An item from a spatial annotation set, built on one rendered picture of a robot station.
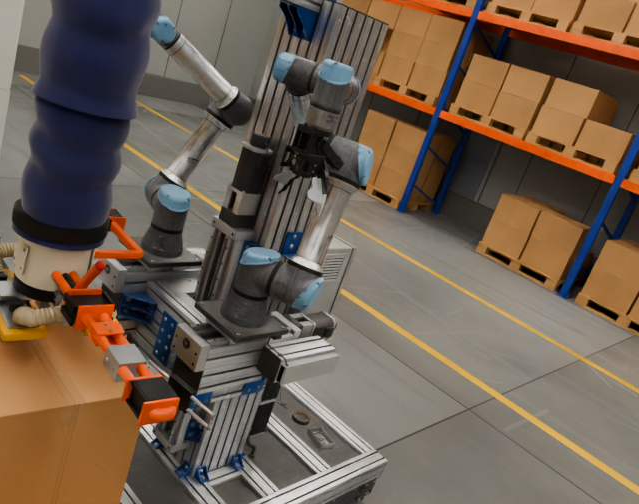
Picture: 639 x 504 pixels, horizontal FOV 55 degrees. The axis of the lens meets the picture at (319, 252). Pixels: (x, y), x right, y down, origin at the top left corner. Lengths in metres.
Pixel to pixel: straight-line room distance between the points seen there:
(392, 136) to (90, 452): 8.45
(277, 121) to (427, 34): 7.75
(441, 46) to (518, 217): 2.76
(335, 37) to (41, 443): 1.38
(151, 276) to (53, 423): 0.82
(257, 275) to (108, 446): 0.62
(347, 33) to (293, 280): 0.79
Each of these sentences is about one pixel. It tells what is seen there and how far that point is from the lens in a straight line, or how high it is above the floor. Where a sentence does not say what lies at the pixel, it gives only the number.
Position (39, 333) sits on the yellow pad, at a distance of 1.62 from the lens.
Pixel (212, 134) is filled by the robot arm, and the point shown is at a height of 1.48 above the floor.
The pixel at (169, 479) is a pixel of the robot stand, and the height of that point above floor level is 0.21.
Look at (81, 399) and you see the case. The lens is 1.63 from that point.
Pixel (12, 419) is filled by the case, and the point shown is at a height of 0.93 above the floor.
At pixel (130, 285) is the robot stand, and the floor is 0.93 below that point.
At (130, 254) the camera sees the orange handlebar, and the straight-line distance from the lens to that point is 1.84.
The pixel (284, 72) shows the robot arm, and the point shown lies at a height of 1.81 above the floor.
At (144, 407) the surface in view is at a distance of 1.20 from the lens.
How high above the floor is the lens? 1.90
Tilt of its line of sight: 18 degrees down
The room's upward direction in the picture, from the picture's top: 19 degrees clockwise
